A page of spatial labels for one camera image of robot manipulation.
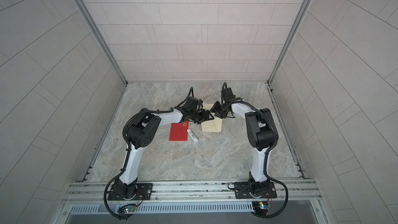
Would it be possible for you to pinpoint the left small circuit board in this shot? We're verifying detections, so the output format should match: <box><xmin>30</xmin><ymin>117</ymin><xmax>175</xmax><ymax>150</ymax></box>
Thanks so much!
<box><xmin>118</xmin><ymin>204</ymin><xmax>137</xmax><ymax>215</ymax></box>

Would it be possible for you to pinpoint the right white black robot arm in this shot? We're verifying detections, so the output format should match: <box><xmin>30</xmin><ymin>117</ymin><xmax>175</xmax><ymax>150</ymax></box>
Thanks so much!
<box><xmin>210</xmin><ymin>83</ymin><xmax>279</xmax><ymax>197</ymax></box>

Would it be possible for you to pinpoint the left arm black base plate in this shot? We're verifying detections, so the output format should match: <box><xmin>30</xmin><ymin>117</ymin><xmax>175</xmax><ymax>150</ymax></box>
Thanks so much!
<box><xmin>107</xmin><ymin>183</ymin><xmax>153</xmax><ymax>201</ymax></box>

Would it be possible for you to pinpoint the cream yellow envelope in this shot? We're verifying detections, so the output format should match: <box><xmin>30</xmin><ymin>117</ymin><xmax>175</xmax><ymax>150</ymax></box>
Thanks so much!
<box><xmin>201</xmin><ymin>113</ymin><xmax>223</xmax><ymax>133</ymax></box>

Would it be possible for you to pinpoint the aluminium rail frame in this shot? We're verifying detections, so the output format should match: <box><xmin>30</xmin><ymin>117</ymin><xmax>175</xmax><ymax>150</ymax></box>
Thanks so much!
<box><xmin>61</xmin><ymin>178</ymin><xmax>322</xmax><ymax>204</ymax></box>

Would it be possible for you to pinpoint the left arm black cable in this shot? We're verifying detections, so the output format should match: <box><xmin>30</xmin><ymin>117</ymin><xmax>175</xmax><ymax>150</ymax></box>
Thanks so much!
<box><xmin>103</xmin><ymin>174</ymin><xmax>139</xmax><ymax>222</ymax></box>

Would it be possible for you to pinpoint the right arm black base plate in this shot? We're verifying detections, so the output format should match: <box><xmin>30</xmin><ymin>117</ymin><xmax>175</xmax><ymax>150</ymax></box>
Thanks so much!
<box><xmin>233</xmin><ymin>180</ymin><xmax>277</xmax><ymax>199</ymax></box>

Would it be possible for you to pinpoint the right small circuit board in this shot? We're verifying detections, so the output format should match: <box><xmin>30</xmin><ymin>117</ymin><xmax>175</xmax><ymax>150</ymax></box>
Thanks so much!
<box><xmin>252</xmin><ymin>202</ymin><xmax>272</xmax><ymax>216</ymax></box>

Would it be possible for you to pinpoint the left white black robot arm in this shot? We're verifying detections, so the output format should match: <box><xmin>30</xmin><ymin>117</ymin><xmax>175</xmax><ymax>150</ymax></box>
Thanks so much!
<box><xmin>111</xmin><ymin>96</ymin><xmax>214</xmax><ymax>200</ymax></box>

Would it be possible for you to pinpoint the red envelope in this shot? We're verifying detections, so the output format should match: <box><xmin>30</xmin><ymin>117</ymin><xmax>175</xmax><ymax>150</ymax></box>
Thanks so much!
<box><xmin>169</xmin><ymin>121</ymin><xmax>189</xmax><ymax>142</ymax></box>

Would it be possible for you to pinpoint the small circuit board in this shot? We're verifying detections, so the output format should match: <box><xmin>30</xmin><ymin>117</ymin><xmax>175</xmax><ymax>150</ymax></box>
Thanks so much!
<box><xmin>118</xmin><ymin>204</ymin><xmax>137</xmax><ymax>215</ymax></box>
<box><xmin>252</xmin><ymin>202</ymin><xmax>272</xmax><ymax>216</ymax></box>

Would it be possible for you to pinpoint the white glue stick tube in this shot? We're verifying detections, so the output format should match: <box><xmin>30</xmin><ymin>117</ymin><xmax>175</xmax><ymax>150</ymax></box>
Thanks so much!
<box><xmin>187</xmin><ymin>129</ymin><xmax>199</xmax><ymax>143</ymax></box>

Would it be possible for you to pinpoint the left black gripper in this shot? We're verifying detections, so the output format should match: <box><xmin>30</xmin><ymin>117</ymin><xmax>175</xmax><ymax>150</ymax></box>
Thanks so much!
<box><xmin>188</xmin><ymin>109</ymin><xmax>215</xmax><ymax>124</ymax></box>

